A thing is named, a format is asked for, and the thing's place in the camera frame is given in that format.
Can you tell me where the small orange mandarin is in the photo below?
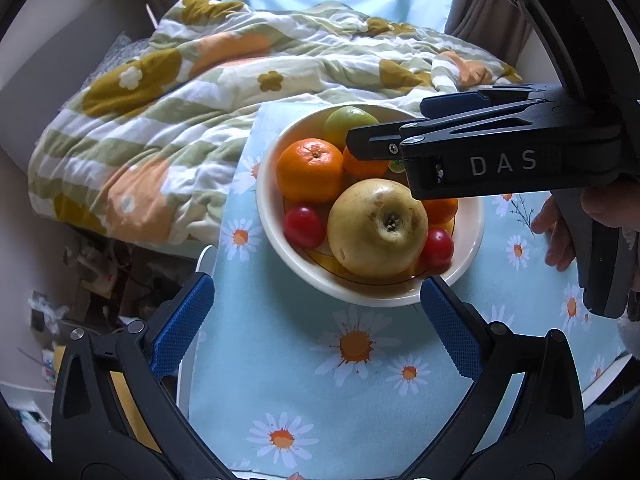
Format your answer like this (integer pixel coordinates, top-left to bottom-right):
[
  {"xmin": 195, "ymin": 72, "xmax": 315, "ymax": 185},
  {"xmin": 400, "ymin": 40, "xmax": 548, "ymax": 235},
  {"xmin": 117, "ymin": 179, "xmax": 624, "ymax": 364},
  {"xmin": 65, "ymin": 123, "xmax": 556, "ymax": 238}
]
[{"xmin": 343, "ymin": 148, "xmax": 388, "ymax": 180}]

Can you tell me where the bumpy orange mandarin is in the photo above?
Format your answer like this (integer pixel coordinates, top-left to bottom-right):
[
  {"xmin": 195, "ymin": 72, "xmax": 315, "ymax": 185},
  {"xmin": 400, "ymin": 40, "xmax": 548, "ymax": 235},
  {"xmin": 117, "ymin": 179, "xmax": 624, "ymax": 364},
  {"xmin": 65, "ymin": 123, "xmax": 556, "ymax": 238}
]
[{"xmin": 422, "ymin": 198, "xmax": 459, "ymax": 226}]

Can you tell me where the brown kiwi with sticker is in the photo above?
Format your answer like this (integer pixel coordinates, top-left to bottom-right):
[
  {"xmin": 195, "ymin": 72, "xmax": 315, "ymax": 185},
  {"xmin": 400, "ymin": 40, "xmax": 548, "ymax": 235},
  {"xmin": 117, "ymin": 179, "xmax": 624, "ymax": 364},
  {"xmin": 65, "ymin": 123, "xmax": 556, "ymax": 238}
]
[{"xmin": 385, "ymin": 160, "xmax": 406, "ymax": 179}]

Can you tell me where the large yellow pear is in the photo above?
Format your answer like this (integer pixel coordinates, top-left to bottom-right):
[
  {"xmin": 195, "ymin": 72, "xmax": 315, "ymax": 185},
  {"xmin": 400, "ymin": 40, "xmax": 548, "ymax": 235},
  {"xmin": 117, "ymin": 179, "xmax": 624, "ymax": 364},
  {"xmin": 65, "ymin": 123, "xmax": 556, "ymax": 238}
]
[{"xmin": 326, "ymin": 179, "xmax": 428, "ymax": 280}]

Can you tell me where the grey bed headboard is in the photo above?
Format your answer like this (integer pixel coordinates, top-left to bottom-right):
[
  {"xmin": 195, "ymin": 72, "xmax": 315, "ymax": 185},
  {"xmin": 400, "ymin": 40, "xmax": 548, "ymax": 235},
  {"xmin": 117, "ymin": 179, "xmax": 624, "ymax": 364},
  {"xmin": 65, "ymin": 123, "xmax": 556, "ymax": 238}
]
[{"xmin": 1, "ymin": 0, "xmax": 153, "ymax": 171}]

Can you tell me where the person's right hand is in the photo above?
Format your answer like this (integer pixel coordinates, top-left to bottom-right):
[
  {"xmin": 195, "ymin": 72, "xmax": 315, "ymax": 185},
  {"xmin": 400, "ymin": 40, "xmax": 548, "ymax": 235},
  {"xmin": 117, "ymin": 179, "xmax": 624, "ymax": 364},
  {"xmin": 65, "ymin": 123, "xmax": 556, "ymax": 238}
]
[{"xmin": 530, "ymin": 183, "xmax": 640, "ymax": 273}]

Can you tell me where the cream duck bowl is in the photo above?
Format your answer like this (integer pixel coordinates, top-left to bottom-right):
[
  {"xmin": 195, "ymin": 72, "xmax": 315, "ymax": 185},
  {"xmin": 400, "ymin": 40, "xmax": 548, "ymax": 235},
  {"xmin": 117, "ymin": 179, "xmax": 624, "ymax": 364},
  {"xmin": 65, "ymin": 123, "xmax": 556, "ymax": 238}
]
[{"xmin": 253, "ymin": 105, "xmax": 485, "ymax": 308}]

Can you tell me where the brown right curtain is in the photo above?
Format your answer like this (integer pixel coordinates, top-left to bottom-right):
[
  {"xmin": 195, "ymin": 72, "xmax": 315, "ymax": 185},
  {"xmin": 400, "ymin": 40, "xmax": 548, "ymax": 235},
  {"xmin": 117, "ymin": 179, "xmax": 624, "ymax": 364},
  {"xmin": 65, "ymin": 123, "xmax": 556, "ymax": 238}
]
[{"xmin": 445, "ymin": 0, "xmax": 532, "ymax": 66}]

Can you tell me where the smooth orange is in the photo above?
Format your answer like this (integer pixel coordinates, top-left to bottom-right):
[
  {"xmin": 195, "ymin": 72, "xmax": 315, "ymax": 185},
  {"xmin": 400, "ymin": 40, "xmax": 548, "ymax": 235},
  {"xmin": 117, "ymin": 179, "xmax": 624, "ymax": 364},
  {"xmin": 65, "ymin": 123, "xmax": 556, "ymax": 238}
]
[{"xmin": 276, "ymin": 138, "xmax": 345, "ymax": 204}]

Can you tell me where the green striped floral duvet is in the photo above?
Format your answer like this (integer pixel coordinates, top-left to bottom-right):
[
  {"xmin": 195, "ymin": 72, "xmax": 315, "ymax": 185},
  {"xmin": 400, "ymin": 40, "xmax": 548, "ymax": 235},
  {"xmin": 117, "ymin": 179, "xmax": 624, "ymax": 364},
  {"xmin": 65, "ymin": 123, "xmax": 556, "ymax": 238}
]
[{"xmin": 27, "ymin": 0, "xmax": 518, "ymax": 245}]

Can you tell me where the large red tomato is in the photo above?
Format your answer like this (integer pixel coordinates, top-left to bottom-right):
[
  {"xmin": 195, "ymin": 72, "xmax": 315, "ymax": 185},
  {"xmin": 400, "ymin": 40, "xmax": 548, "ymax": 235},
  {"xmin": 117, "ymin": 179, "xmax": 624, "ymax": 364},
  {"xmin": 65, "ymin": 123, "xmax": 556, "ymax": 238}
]
[{"xmin": 283, "ymin": 206, "xmax": 326, "ymax": 249}]

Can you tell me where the blue daisy tablecloth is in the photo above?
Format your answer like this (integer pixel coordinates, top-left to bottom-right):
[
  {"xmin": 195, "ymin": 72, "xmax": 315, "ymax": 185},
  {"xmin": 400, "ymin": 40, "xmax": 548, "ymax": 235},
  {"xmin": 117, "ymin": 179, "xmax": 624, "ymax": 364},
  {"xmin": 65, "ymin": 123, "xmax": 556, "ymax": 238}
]
[{"xmin": 189, "ymin": 103, "xmax": 623, "ymax": 479}]

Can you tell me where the green apple in bowl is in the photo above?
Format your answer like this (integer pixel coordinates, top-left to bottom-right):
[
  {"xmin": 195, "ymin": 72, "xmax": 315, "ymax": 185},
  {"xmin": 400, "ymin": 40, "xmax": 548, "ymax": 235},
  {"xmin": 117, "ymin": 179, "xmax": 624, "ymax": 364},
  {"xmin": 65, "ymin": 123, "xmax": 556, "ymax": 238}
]
[{"xmin": 322, "ymin": 106, "xmax": 378, "ymax": 151}]

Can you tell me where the small red tomato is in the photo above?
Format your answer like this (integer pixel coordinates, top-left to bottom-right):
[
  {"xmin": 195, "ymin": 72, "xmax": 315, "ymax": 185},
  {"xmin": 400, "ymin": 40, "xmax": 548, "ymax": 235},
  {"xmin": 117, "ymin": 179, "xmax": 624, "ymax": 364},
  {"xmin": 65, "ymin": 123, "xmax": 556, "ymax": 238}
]
[{"xmin": 419, "ymin": 228, "xmax": 454, "ymax": 272}]

